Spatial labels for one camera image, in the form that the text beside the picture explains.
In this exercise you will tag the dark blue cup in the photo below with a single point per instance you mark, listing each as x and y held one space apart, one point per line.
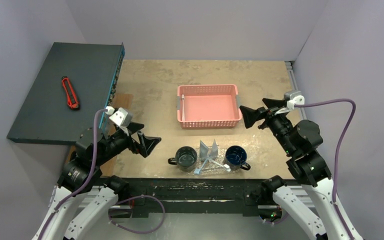
236 158

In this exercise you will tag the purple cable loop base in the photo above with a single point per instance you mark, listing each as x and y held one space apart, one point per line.
139 215

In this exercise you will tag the pink plastic basket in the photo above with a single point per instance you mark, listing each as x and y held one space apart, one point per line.
209 106

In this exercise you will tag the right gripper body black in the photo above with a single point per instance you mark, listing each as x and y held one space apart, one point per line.
266 114

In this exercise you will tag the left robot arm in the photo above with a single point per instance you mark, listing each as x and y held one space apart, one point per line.
92 150

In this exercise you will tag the dark grey network switch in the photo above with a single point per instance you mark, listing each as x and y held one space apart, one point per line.
74 82

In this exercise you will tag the white toothpaste tube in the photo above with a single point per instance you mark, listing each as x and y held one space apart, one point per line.
203 151

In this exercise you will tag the clear textured oval tray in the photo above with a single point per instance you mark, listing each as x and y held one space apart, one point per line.
212 169

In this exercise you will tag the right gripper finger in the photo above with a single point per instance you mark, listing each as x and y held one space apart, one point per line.
250 116
274 103

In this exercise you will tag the grey toothbrush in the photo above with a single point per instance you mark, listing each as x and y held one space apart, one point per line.
198 170

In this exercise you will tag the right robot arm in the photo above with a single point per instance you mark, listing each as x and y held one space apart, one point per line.
328 220

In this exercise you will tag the red cap toothpaste tube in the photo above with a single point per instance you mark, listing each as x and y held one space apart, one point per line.
213 154

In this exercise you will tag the aluminium frame rail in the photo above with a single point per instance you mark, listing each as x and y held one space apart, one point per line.
289 69

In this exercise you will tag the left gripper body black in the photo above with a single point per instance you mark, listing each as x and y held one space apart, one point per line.
120 141

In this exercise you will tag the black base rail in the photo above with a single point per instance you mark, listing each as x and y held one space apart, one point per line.
197 196

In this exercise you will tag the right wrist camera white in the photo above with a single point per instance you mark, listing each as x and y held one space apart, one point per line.
291 98

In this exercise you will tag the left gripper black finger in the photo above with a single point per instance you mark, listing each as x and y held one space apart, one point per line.
146 144
133 127

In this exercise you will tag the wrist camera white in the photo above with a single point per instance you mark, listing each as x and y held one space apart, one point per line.
291 98
121 117

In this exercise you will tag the red utility knife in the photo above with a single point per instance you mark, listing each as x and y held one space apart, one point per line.
71 96

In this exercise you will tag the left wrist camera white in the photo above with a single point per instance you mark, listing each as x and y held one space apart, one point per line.
121 117

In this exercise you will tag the white toothbrush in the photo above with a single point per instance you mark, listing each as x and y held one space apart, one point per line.
226 167
182 107

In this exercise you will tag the dark green mug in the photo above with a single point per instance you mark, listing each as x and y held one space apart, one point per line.
185 159

